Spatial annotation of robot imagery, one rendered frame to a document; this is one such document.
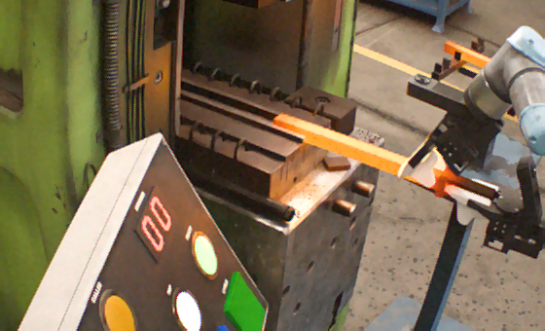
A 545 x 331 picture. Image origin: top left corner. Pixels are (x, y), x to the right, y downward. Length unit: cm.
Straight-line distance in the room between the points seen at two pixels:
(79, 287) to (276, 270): 64
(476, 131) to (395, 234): 166
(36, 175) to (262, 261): 43
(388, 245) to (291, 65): 129
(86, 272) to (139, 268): 8
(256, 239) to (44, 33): 53
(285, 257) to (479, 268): 155
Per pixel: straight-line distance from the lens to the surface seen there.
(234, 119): 126
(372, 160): 117
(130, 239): 67
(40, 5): 89
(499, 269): 265
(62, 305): 59
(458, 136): 106
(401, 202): 288
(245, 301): 84
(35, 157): 101
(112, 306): 60
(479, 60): 166
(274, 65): 150
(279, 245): 115
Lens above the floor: 160
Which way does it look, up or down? 31 degrees down
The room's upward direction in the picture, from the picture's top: 5 degrees clockwise
